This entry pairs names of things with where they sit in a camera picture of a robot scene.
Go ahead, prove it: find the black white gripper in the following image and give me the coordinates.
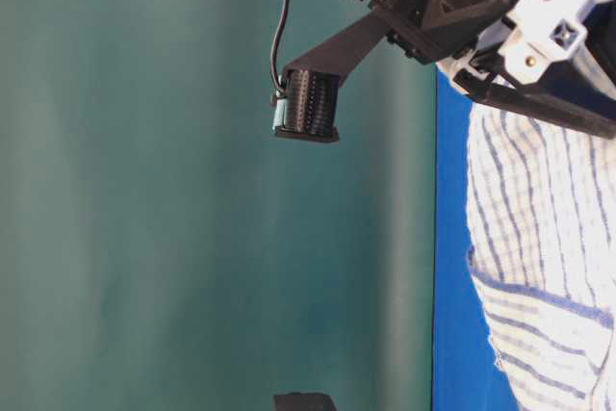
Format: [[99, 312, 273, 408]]
[[371, 0, 615, 138]]

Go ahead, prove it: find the white blue-striped towel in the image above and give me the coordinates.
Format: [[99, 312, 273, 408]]
[[466, 105, 615, 410]]

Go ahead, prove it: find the blue table mat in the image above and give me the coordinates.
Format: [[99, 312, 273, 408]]
[[432, 73, 518, 410]]

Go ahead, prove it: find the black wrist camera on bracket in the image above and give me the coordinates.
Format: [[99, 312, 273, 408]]
[[272, 13, 390, 143]]

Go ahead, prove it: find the black camera cable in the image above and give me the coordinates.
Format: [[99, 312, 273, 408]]
[[269, 0, 291, 94]]

